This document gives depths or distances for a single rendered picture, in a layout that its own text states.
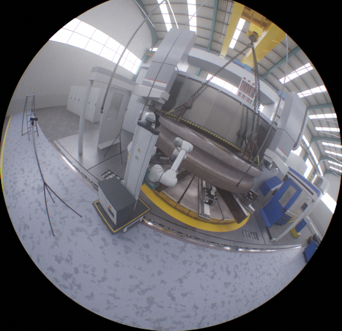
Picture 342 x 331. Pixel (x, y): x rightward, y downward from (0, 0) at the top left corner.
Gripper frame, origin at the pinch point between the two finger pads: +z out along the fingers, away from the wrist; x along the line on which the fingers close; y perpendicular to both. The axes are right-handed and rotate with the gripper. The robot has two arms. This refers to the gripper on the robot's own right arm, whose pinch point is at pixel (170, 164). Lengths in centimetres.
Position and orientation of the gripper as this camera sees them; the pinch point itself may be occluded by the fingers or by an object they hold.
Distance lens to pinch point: 237.5
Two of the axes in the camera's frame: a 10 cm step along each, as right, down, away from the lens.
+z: -3.7, 8.3, 4.1
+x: 7.4, 5.3, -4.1
